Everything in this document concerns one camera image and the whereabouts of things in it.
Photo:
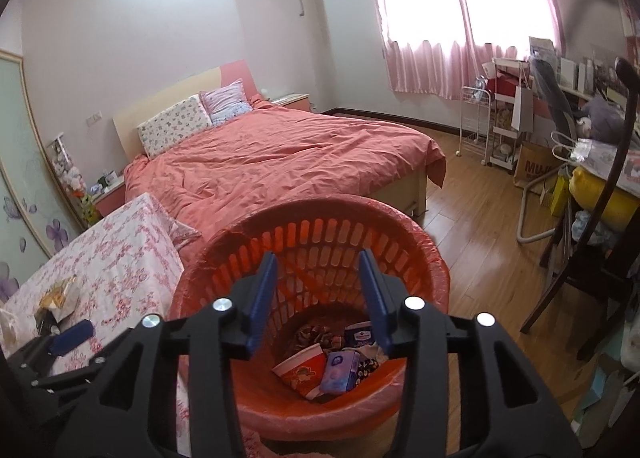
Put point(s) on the yellow cushion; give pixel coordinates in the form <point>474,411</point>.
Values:
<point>590,185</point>

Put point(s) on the cream nightstand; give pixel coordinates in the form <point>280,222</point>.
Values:
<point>292,101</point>

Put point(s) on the dark blue labelled box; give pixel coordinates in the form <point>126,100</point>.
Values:
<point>359,334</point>

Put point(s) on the white paper bag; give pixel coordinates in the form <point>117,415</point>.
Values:
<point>522,107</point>

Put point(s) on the yellow snack packet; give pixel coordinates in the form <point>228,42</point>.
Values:
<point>57,295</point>

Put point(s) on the cream and pink headboard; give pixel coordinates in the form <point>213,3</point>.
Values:
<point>150,102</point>

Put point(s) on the hanging plush toys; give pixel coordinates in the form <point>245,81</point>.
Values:
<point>70,172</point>

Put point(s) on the white storage trolley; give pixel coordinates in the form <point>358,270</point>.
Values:
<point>505,147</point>

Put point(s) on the red paper cup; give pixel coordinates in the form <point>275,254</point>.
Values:
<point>300,370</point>

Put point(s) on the floral tablecloth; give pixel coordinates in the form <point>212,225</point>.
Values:
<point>125,248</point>

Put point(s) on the floral print pillow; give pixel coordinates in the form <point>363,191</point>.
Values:
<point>172,125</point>

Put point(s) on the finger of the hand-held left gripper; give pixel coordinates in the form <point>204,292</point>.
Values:
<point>75,335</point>

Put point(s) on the blue tissue packet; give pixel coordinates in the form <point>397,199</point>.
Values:
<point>340,372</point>

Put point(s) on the pink striped pillow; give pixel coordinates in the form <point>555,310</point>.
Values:
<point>227,102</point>

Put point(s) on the sliding door wardrobe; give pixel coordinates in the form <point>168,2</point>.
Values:
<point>25,162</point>

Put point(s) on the orange plastic basket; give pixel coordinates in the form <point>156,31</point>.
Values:
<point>425,288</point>

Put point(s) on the bed with salmon duvet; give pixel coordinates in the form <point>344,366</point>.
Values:
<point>300,152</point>

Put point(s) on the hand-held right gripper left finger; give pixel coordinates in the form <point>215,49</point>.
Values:
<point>262,298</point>

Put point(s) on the brown paper bag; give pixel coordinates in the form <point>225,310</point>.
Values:
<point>532,165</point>

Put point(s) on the dark patterned sock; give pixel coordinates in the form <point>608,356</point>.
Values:
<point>370,367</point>

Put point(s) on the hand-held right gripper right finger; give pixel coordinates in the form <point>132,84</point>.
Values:
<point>375,298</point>

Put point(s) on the wall switch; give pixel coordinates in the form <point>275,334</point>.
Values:
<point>94,117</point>

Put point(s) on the dark wooden chair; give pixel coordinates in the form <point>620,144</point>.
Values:
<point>607,188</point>

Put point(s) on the pink nightstand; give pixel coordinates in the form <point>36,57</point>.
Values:
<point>110,200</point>

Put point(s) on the grey office chair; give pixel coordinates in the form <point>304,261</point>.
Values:
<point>550,87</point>

